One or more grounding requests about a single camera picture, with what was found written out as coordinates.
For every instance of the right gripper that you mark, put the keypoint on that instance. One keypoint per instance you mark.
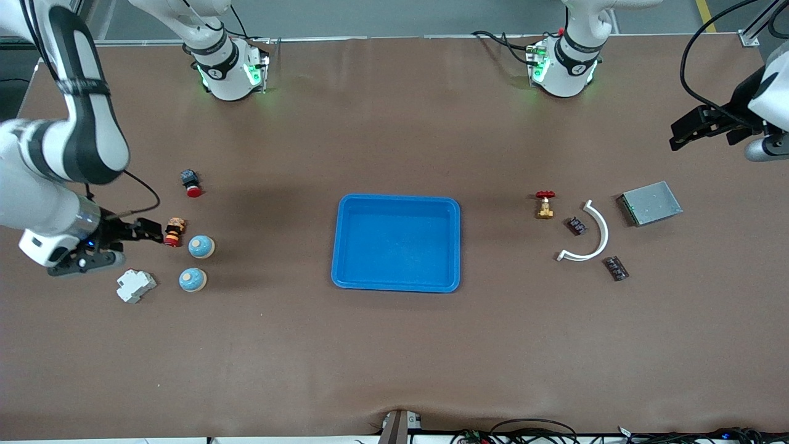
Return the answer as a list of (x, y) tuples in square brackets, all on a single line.
[(111, 234)]

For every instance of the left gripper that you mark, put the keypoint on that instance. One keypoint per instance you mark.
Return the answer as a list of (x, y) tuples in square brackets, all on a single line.
[(741, 102)]

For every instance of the light blue round bell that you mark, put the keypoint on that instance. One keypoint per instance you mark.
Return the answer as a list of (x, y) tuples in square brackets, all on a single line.
[(201, 246), (192, 280)]

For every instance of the small dark capacitor block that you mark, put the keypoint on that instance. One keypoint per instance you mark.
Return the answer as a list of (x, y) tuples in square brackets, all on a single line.
[(616, 269), (577, 226)]

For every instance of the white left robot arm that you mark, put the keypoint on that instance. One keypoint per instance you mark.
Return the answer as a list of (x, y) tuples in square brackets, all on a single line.
[(567, 74)]

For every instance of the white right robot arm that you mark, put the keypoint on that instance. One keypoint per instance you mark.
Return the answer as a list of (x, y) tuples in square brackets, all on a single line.
[(37, 197)]

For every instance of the red button with orange body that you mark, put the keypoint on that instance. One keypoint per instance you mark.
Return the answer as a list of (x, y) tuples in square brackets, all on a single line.
[(175, 233)]

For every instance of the white circuit breaker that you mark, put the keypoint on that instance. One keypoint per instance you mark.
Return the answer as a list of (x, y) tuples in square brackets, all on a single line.
[(135, 286)]

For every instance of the red button with dark body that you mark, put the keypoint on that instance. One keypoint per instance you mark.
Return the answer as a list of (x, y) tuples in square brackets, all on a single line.
[(192, 184)]

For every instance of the grey metal box module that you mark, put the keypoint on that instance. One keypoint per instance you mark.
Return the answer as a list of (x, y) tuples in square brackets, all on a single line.
[(652, 203)]

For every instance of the white curved plastic piece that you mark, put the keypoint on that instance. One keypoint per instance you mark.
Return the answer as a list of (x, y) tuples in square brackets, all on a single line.
[(606, 233)]

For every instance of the blue plastic tray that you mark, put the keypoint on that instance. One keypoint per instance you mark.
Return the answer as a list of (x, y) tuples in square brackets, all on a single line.
[(397, 246)]

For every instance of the brown table mat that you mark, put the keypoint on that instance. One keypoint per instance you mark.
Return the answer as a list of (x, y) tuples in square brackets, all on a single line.
[(394, 345)]

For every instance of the aluminium frame post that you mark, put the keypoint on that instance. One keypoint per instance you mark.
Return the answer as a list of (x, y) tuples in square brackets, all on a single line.
[(755, 31)]

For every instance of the aluminium table edge rail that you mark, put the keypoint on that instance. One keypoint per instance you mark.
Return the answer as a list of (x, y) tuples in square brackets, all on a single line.
[(400, 37)]

